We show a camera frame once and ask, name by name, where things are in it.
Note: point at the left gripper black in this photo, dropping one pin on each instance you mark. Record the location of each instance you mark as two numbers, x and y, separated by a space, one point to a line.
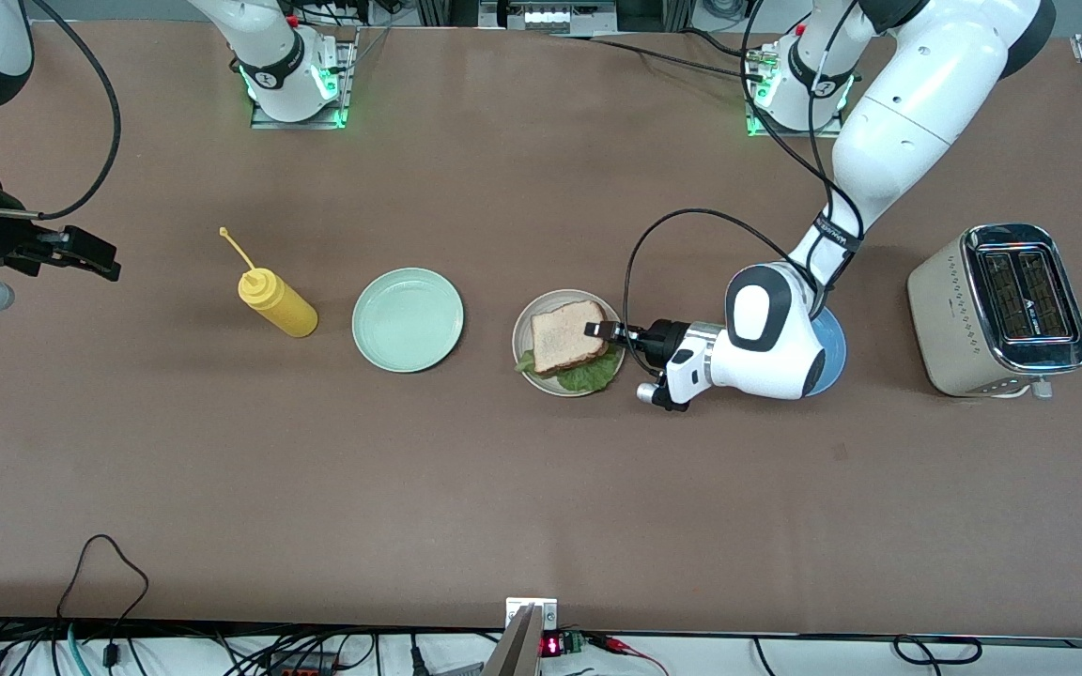
664 340

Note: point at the brown toast bread slice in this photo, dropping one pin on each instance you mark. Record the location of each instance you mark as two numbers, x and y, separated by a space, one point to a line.
564 336

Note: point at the green lettuce leaf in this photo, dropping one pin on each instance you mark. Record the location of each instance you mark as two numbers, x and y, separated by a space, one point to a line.
588 377

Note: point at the yellow squeeze bottle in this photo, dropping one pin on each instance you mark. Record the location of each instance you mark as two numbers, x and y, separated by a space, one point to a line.
287 314

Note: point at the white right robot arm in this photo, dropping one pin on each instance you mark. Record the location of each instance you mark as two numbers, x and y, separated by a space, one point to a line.
264 42

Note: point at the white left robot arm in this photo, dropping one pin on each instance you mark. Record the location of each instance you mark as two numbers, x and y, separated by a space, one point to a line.
917 113

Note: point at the beige plate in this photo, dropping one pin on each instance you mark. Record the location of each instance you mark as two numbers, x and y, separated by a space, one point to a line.
524 324

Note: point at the green plate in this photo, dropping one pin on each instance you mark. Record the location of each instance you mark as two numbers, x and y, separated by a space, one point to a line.
408 321

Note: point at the blue plate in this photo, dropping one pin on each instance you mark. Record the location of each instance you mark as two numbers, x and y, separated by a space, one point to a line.
832 352

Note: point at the red black clip lead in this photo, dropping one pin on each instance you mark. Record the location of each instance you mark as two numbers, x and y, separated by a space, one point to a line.
616 644

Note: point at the red display module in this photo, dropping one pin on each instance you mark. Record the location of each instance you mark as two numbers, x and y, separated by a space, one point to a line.
552 646

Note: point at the beige chrome toaster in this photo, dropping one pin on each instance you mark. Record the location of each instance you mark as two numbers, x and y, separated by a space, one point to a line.
950 324

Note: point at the orange black power strip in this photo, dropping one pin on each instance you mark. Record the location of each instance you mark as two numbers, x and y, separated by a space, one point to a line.
301 668

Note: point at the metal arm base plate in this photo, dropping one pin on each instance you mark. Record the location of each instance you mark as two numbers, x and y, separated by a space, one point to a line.
297 124
799 134

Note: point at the aluminium frame post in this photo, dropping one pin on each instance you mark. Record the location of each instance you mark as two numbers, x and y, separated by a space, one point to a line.
433 11
682 11

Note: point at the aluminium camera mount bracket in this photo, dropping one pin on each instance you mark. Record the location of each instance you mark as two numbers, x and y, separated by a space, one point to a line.
517 648

